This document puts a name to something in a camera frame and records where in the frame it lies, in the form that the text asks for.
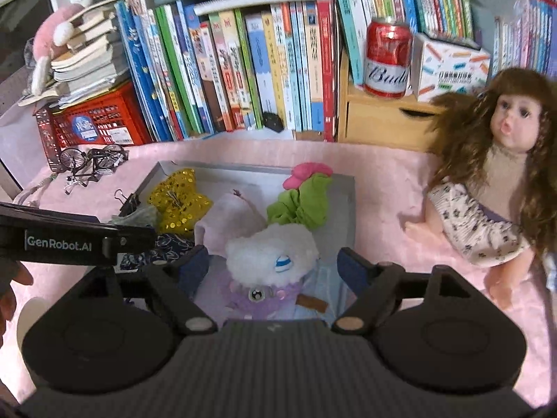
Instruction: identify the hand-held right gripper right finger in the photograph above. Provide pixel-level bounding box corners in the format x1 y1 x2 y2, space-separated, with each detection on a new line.
331 247 485 335

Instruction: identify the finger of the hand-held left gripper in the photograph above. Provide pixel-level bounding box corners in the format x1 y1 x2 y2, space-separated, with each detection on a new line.
103 223 158 257

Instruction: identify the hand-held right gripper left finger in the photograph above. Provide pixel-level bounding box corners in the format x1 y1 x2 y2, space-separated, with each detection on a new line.
93 245 219 337

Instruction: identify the pale green cloth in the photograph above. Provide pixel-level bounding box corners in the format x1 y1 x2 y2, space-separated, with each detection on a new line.
110 206 160 230

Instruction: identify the light blue cloth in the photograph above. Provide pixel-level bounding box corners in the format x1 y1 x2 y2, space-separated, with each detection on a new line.
295 265 350 324

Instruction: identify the dark floral cloth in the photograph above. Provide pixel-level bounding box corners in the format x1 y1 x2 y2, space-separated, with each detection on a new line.
119 232 195 271

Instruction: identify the pale pink cloth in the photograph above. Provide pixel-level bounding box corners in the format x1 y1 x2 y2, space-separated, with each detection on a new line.
193 191 267 258

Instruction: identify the purple plush piece with eye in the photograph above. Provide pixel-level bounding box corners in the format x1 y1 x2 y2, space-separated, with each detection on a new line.
223 275 302 322

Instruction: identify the yellow sequin bow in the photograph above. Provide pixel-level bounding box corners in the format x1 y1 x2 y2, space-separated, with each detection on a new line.
147 168 215 239

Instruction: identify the white fluffy plush toy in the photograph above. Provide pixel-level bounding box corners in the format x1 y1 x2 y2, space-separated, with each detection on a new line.
225 222 321 289

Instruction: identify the magenta cap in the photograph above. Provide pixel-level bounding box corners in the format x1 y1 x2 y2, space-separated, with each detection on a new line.
282 162 334 191

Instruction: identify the grey storage box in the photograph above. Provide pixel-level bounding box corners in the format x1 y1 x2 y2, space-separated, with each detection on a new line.
130 161 358 328

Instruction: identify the person's left hand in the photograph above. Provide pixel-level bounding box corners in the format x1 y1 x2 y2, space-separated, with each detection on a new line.
0 260 34 350

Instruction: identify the black binder clip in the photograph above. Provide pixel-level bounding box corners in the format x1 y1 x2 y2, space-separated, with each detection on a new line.
113 189 142 217

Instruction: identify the cream round object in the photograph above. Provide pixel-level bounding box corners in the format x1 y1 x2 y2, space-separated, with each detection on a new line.
16 297 49 350

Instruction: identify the miniature metal bicycle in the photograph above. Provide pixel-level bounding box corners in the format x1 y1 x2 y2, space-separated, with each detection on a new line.
58 147 102 195
86 143 131 171

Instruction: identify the pink blanket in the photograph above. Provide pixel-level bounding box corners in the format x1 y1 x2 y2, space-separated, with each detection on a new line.
0 132 557 407

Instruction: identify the dark red slim book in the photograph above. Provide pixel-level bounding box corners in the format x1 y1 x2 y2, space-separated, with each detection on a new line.
33 103 67 173

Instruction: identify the red plastic basket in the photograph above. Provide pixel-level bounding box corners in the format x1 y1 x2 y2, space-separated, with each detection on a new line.
51 80 154 149

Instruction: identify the wooden drawer box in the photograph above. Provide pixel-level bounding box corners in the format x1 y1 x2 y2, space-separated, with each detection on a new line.
336 47 454 154

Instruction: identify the stack of worn paperback books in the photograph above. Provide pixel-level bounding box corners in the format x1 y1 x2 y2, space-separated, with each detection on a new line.
18 0 141 109

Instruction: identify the row of upright colourful books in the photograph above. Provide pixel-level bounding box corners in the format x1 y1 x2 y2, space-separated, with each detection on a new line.
114 0 339 143

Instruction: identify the pink plush toy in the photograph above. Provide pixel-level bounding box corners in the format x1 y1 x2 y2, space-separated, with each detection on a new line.
23 0 95 97

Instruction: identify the red drink can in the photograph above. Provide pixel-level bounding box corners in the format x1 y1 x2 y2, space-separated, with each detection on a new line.
363 17 414 99

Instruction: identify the brown haired doll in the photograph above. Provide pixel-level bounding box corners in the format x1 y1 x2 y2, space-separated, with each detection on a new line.
404 67 557 313

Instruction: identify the white patterned cardboard box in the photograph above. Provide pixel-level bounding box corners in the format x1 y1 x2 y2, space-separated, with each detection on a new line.
411 32 492 104

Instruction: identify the white framed window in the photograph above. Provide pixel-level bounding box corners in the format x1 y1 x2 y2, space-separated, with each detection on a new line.
0 0 54 93

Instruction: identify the tall teal book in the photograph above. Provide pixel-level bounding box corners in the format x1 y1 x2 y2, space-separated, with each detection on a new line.
325 0 371 88

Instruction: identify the white spiral bound book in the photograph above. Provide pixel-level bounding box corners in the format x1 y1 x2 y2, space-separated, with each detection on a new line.
193 0 332 17

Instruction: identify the row of thin striped books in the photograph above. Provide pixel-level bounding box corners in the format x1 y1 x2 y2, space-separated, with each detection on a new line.
350 0 476 41

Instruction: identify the grey plastic bag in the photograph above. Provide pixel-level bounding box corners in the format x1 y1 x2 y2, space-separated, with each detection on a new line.
467 0 524 49

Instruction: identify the row of pale blue books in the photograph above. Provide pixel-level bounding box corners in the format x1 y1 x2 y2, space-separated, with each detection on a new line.
493 0 557 76

